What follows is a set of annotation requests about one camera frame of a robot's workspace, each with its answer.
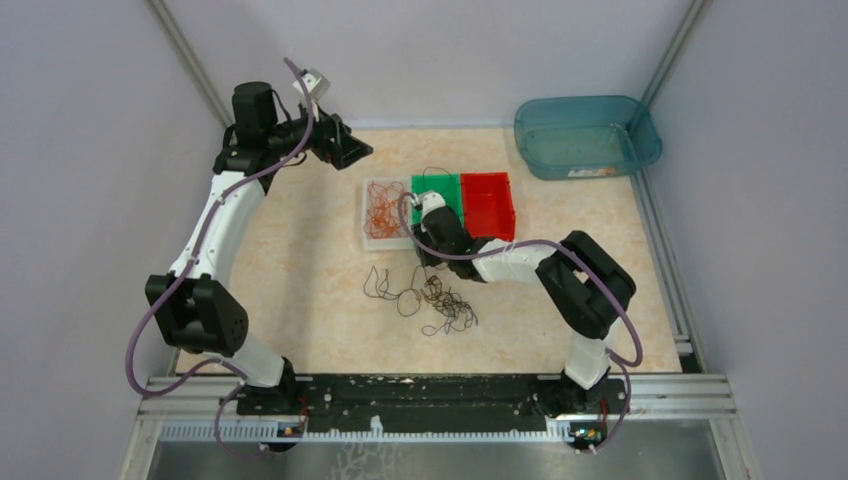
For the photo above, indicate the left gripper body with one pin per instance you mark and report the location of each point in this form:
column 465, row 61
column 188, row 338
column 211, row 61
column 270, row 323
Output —
column 322, row 145

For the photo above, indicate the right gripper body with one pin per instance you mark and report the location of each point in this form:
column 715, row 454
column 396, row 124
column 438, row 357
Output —
column 427, row 241

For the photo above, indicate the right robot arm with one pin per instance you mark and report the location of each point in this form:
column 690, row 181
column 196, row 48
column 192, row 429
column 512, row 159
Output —
column 589, row 289

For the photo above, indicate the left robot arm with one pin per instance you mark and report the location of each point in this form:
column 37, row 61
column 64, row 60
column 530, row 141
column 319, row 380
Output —
column 192, row 305

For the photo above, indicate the red plastic bin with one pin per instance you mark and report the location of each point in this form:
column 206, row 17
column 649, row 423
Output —
column 488, row 205

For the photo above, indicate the green plastic bin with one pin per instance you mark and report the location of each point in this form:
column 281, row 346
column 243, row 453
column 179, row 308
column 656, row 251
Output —
column 447, row 185

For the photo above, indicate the white plastic bin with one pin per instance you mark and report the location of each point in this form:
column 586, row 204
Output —
column 382, row 228

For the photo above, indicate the teal translucent tub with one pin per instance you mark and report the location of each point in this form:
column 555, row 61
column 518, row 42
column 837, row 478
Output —
column 586, row 137

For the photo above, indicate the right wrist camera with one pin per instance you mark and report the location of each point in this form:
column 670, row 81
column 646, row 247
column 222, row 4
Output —
column 424, row 203

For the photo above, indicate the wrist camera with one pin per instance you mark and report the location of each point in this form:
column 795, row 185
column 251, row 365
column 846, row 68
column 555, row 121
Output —
column 424, row 203
column 317, row 86

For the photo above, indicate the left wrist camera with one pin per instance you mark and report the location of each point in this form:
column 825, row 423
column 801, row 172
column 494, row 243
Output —
column 317, row 86

